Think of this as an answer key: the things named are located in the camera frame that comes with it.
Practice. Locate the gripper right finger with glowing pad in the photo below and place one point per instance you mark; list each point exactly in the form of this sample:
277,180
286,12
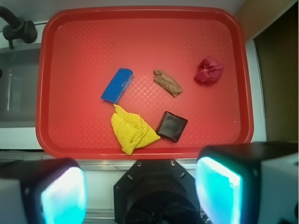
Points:
254,183

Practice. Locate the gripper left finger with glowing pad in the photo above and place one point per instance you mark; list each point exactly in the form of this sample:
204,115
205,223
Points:
50,191

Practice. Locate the crumpled red paper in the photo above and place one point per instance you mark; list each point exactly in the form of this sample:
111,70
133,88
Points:
209,70

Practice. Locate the brown crumpled paper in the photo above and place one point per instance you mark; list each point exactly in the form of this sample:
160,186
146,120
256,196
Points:
167,83

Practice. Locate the yellow knitted cloth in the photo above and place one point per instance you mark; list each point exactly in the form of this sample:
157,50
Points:
131,130

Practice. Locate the black square pouch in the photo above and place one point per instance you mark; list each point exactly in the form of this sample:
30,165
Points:
171,126

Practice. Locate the steel sink basin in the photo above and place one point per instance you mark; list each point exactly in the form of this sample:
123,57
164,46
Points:
18,87

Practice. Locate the blue folded cloth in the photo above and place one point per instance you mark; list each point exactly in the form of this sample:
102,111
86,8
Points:
117,85

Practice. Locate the red plastic tray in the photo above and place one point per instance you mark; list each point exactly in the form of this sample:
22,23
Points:
81,51

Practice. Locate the black faucet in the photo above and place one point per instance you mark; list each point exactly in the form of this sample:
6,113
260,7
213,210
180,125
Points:
17,28

